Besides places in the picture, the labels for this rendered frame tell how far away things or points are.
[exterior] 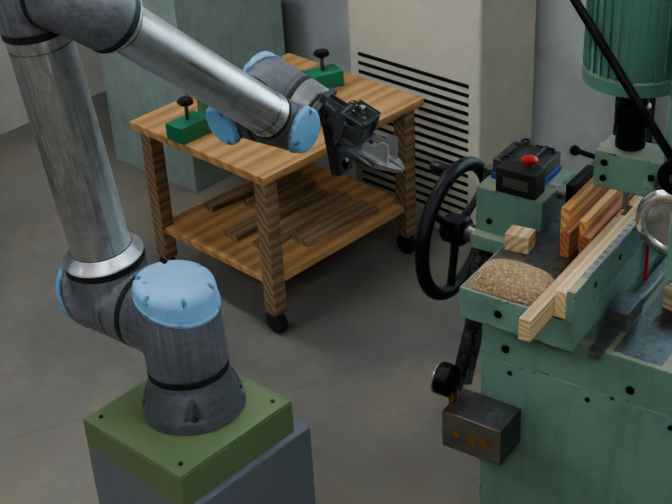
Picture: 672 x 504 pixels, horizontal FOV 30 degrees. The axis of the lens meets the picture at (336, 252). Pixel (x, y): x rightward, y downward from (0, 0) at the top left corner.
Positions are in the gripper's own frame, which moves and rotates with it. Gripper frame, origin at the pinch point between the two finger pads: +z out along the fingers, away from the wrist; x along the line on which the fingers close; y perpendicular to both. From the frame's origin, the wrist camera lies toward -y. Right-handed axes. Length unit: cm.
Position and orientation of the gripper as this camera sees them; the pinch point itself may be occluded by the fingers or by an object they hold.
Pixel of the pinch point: (396, 170)
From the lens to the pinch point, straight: 246.0
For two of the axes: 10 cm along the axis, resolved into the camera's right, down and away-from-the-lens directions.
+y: 2.5, -7.1, -6.6
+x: 5.6, -4.5, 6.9
